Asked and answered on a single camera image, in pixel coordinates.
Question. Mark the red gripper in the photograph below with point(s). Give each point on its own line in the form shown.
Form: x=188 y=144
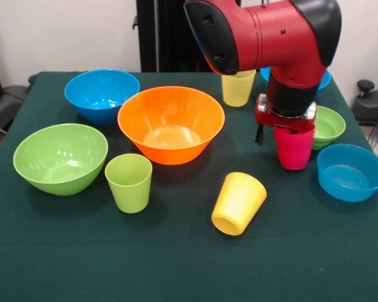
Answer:
x=264 y=119

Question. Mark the red cup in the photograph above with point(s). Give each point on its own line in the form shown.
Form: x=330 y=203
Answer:
x=294 y=151

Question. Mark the large orange bowl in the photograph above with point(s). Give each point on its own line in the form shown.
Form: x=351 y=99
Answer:
x=170 y=148

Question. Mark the large green bowl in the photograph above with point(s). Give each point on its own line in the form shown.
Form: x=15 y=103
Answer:
x=60 y=163

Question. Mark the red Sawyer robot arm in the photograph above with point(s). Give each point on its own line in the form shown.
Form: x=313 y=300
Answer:
x=271 y=37

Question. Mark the pale translucent yellow cup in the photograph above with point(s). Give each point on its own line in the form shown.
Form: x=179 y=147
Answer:
x=237 y=91

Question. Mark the small green bowl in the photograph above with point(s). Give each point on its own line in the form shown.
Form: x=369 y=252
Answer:
x=330 y=129

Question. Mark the large blue bowl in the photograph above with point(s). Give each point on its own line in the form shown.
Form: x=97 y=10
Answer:
x=94 y=97
x=324 y=81

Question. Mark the small blue bowl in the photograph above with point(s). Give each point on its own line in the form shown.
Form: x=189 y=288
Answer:
x=349 y=179

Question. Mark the black knobbed equipment base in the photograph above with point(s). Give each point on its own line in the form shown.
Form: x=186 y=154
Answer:
x=371 y=104

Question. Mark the green cup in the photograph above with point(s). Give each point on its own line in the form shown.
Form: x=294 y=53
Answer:
x=129 y=195

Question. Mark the dark green table cloth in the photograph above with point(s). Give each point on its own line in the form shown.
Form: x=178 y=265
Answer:
x=176 y=267

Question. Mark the black chair base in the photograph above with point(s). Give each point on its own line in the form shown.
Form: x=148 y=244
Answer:
x=6 y=104

